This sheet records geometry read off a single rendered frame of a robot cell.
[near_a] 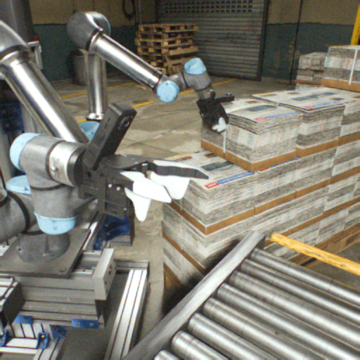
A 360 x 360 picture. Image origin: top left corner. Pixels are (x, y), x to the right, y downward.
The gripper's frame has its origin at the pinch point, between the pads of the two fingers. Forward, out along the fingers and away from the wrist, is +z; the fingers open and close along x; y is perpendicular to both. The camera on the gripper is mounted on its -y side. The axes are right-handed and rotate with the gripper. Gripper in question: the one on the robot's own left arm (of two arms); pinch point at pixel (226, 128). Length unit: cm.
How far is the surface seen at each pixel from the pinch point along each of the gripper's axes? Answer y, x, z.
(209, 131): 2.1, -12.7, 4.5
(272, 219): 7, 19, 48
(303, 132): -27.1, 17.0, 19.3
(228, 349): 64, 76, -13
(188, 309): 65, 63, -15
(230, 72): -402, -577, 329
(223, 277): 52, 59, -8
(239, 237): 27, 19, 39
